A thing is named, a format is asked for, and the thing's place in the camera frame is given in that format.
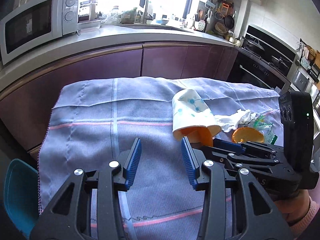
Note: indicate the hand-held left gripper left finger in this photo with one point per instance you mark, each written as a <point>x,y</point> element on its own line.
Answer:
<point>132,162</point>

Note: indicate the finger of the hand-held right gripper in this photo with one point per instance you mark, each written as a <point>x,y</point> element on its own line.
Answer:
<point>227,144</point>
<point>220,156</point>

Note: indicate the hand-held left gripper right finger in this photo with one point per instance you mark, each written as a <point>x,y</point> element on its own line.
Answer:
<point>187,160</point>

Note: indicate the orange peel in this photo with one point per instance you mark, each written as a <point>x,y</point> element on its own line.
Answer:
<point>247,135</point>

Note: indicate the white tissue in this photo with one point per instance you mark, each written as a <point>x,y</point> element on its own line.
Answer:
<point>232,121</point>

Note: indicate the green clear plastic wrapper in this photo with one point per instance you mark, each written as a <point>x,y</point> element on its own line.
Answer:
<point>265,127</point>

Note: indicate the dotted paper cup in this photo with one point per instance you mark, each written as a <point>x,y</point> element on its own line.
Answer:
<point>190,110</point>

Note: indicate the blue plastic trash bin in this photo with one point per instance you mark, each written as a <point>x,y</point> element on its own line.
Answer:
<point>20,192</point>

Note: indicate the person's right hand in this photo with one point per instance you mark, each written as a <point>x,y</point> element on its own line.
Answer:
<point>290,206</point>

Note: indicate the grey checked tablecloth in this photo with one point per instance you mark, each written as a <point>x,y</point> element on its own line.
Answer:
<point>87,130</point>

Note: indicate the metal storage rack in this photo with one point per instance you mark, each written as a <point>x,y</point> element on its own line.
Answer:
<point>307,65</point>

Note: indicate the black integrated cooker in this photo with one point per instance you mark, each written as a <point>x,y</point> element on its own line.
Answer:
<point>260,72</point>

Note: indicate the black lidded cooking pot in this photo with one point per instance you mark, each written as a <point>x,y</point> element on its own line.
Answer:
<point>253,45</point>

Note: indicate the kitchen counter with maroon cabinets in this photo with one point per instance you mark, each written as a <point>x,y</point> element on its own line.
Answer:
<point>112,62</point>

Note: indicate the small metal pot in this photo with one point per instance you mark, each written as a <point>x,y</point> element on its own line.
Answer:
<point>234,40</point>

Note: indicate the stack of bowls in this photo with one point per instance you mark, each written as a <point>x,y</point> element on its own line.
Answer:
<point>221,28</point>

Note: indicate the dotted white utensil holder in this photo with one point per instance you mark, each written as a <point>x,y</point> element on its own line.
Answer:
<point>201,25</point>

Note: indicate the black frying pan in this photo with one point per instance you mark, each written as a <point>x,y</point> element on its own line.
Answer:
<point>229,22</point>

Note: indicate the metal mesh strainer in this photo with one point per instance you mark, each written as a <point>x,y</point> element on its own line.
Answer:
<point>219,15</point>

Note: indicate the small blue bowl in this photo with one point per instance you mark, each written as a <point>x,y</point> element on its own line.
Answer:
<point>164,21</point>

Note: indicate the clear glass baking dish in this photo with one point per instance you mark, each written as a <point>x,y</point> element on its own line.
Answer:
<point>90,25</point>

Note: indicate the bag of green vegetables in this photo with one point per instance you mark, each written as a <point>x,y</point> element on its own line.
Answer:
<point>128,15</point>

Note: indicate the clear plastic bag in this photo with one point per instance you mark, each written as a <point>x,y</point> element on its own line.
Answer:
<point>111,16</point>

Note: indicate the metal sink faucet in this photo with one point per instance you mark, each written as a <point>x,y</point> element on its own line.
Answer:
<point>145,15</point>

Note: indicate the glass kettle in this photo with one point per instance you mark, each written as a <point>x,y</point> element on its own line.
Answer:
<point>87,11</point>

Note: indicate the white microwave oven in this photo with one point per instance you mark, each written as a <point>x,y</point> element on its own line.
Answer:
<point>32,25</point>

